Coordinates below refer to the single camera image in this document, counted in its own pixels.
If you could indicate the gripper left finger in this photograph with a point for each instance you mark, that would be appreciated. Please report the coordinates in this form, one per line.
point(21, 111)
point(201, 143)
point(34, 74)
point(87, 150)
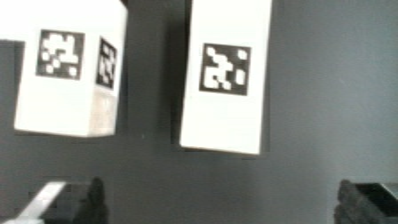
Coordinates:
point(67, 203)

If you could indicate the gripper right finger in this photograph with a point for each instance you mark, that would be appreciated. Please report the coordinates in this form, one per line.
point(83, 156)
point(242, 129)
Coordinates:
point(366, 204)

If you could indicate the white table leg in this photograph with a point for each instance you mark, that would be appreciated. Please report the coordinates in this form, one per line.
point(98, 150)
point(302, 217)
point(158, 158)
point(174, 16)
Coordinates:
point(226, 75)
point(71, 31)

